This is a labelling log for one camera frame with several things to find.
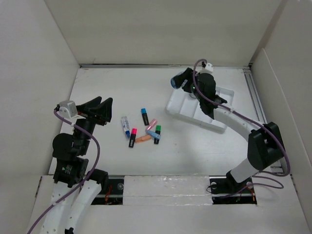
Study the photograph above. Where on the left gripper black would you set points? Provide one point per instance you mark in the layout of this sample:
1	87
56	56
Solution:
95	110

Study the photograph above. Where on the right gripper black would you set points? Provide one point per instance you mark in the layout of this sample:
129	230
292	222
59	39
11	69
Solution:
188	77

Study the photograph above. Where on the blue jar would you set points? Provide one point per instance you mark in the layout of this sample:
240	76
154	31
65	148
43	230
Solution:
176	81

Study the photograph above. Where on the white blue glue tube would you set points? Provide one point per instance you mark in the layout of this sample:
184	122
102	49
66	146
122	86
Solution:
126	127

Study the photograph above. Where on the pink cap black highlighter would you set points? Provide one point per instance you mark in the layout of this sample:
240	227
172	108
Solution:
132	137

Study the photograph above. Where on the blue cap black highlighter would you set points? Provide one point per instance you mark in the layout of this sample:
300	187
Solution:
145	116

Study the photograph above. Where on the pastel pink highlighter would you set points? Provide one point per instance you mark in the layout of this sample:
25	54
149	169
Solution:
151	125

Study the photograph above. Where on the green cap black highlighter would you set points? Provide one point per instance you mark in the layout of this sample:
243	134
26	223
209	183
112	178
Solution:
157	131

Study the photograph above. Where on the pastel blue highlighter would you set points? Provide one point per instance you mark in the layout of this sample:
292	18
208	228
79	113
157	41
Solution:
153	134

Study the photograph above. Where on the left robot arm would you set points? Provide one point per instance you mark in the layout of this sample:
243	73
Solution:
75	187

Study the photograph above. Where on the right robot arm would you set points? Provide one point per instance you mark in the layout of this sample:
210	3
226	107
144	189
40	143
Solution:
265	145

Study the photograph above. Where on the white organizer tray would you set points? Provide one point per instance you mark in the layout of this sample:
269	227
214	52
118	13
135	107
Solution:
185	107

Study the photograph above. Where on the pastel orange highlighter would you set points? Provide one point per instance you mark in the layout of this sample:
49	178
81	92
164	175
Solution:
143	139

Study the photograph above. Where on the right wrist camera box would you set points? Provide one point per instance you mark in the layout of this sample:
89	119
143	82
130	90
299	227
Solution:
207	68

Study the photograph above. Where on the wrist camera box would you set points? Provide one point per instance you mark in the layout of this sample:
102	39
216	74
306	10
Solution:
207	68
67	109

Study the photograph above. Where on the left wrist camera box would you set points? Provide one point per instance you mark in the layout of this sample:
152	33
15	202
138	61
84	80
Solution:
67	109

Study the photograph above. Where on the aluminium rail right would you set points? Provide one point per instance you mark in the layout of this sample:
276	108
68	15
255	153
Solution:
276	167

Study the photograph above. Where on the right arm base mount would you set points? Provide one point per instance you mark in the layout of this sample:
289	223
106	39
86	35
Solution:
226	191

